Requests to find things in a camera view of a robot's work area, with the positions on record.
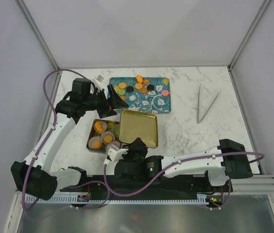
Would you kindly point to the gold tin lid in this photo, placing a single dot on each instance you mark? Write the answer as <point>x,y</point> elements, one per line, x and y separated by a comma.
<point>135,124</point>

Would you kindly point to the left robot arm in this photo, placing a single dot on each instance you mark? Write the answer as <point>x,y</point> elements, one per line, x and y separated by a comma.
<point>33,176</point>

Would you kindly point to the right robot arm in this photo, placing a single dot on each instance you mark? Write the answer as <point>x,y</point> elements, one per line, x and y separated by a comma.
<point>220,163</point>

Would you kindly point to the orange round cookie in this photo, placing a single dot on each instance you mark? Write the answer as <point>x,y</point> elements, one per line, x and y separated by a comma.
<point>138,86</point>
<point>96,145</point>
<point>122,85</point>
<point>108,139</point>

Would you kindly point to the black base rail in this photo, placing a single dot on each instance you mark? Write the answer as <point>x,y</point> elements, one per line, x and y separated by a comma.
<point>182,187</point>

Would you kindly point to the white paper cup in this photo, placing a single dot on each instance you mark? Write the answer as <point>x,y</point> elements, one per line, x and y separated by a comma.
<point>96,138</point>
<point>104,125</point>
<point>104,134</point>

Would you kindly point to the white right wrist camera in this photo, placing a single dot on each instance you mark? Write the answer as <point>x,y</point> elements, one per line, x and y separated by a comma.
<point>114,154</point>

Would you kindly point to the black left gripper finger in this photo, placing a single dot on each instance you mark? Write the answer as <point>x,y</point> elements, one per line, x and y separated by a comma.
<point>115,100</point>
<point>109,113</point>

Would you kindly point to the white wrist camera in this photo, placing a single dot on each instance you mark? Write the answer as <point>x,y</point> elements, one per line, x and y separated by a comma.
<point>114,154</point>
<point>98,82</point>

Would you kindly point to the teal floral tray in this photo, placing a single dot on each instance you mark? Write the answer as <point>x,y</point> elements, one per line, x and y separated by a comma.
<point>143,100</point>

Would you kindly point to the green cookie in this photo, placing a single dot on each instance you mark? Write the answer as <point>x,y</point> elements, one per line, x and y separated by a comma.
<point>117,131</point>
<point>121,92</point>

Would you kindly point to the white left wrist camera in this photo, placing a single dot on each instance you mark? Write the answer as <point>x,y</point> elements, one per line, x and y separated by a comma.
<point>98,82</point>

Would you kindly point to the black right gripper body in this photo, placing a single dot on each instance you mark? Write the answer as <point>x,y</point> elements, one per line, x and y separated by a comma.
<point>135,153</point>

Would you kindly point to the square cookie tin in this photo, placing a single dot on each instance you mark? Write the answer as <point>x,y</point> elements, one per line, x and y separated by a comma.
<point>111,126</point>

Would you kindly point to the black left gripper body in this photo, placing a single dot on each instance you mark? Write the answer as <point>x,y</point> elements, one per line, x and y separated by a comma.
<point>98,102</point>

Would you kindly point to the orange fish cookie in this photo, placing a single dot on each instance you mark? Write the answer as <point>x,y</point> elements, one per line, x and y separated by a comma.
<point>98,127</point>
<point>139,79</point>

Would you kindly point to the orange fish cookie on tray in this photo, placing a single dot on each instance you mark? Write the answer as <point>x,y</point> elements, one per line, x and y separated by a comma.
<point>139,79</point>

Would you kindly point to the black sandwich cookie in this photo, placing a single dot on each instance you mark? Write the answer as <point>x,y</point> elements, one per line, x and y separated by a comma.
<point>150,87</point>
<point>129,89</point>

